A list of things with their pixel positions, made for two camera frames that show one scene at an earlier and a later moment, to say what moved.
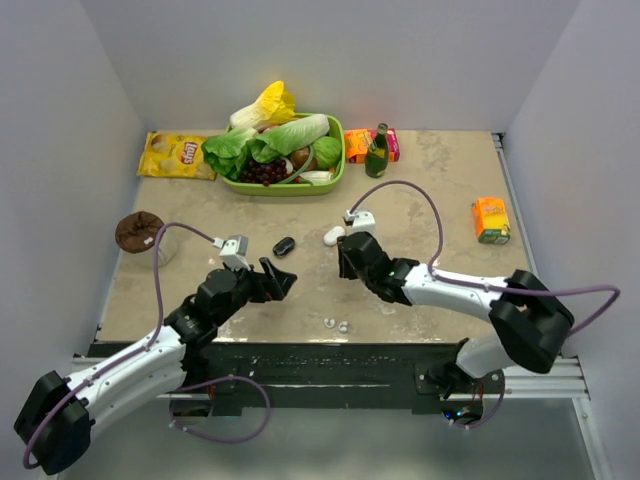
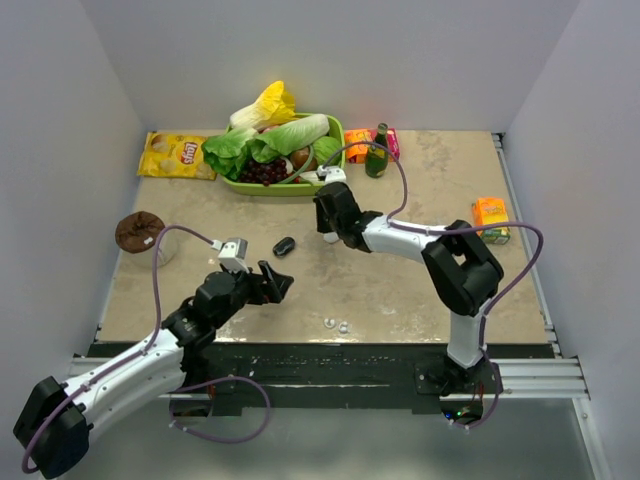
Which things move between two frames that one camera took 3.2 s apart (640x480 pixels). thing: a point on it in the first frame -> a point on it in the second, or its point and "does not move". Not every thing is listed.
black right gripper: (345, 270) -> (322, 226)
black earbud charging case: (283, 247) does not move
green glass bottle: (377, 154) does not move
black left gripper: (272, 284) does not move
